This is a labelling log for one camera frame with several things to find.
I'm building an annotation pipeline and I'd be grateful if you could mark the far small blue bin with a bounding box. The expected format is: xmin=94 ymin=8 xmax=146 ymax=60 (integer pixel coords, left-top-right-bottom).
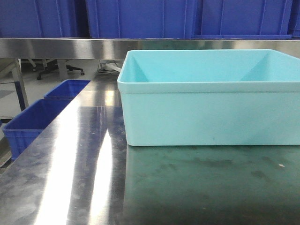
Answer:
xmin=44 ymin=80 xmax=90 ymax=99

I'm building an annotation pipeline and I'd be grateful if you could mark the small blue bin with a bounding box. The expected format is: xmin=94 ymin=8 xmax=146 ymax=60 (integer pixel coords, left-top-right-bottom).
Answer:
xmin=44 ymin=80 xmax=90 ymax=99
xmin=3 ymin=99 xmax=71 ymax=160

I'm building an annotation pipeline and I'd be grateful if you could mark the light cyan plastic bin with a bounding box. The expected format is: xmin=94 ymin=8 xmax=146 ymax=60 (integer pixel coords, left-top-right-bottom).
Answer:
xmin=117 ymin=49 xmax=300 ymax=146

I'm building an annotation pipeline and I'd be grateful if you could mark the blue crate upper middle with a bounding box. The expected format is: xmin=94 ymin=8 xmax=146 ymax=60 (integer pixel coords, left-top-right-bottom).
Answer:
xmin=86 ymin=0 xmax=197 ymax=39

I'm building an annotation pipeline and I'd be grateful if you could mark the blue crate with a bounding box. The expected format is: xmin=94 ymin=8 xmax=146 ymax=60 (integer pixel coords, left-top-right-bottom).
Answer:
xmin=0 ymin=0 xmax=78 ymax=38
xmin=86 ymin=0 xmax=197 ymax=39
xmin=194 ymin=0 xmax=293 ymax=39

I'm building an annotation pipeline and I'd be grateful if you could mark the black office chair base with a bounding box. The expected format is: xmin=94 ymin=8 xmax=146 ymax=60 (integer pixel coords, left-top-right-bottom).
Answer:
xmin=37 ymin=60 xmax=84 ymax=81

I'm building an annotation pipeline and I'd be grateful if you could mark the blue crate upper right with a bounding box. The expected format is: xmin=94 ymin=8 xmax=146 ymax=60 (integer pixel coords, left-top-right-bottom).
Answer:
xmin=194 ymin=0 xmax=293 ymax=39

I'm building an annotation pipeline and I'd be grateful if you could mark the near small blue bin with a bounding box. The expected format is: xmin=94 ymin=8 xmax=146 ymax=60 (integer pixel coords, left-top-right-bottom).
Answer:
xmin=3 ymin=99 xmax=71 ymax=160

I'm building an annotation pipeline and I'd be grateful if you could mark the metal table leg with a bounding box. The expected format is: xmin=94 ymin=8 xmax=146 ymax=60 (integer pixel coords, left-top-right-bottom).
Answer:
xmin=12 ymin=59 xmax=29 ymax=111

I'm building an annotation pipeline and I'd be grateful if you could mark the blue crate upper left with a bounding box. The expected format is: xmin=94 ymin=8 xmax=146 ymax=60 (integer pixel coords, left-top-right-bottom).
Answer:
xmin=0 ymin=0 xmax=78 ymax=38

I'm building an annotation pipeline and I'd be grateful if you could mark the stainless steel shelf rail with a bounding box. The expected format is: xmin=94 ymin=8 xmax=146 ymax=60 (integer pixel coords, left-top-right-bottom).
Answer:
xmin=0 ymin=38 xmax=300 ymax=60

